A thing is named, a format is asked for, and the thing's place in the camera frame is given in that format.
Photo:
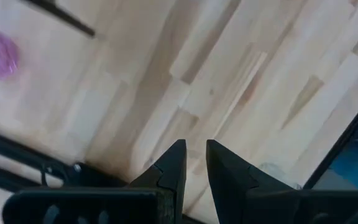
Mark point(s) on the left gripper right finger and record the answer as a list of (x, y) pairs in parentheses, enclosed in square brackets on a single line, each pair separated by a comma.
[(238, 196)]

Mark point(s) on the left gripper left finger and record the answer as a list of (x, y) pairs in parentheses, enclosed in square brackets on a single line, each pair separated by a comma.
[(169, 186)]

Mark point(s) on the wooden shelf black metal frame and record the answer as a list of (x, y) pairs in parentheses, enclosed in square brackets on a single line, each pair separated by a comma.
[(73, 24)]

